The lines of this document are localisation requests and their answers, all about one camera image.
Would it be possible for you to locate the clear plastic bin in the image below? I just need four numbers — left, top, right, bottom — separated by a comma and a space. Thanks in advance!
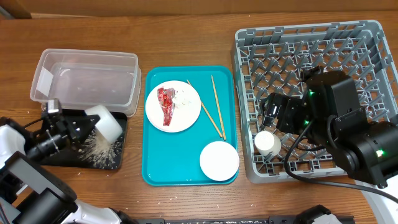
30, 49, 142, 117

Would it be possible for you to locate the black rectangular tray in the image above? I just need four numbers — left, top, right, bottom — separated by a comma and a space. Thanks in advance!
40, 112, 127, 170

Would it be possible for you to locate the rice pile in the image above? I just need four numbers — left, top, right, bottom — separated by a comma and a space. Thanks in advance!
78, 130, 123, 169

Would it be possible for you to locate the grey bowl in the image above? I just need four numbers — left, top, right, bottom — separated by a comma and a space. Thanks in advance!
85, 105, 123, 144

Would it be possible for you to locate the foil ball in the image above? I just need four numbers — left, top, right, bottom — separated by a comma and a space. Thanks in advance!
172, 90, 192, 108

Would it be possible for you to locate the grey dish rack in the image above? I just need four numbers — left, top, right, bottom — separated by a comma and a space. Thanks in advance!
233, 20, 397, 184

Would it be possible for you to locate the red wrapper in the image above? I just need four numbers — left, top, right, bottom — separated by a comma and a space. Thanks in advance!
157, 87, 175, 126

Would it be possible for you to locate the black rail bottom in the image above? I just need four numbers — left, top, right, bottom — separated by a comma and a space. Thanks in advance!
136, 205, 356, 224

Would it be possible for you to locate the small white plate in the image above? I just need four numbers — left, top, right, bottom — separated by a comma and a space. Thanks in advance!
200, 141, 239, 182

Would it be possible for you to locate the large white plate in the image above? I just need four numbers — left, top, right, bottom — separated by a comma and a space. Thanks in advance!
145, 80, 201, 133

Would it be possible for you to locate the white cup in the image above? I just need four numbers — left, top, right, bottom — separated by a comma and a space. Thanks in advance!
254, 131, 281, 157

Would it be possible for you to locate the teal plastic tray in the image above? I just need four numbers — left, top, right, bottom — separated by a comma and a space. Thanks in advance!
142, 65, 238, 186

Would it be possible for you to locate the wooden chopstick right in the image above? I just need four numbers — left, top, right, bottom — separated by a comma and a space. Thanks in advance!
211, 75, 226, 141

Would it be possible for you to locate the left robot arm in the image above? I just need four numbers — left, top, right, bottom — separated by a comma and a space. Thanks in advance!
1, 114, 137, 223

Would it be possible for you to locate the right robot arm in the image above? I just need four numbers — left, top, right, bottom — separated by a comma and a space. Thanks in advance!
261, 67, 397, 223

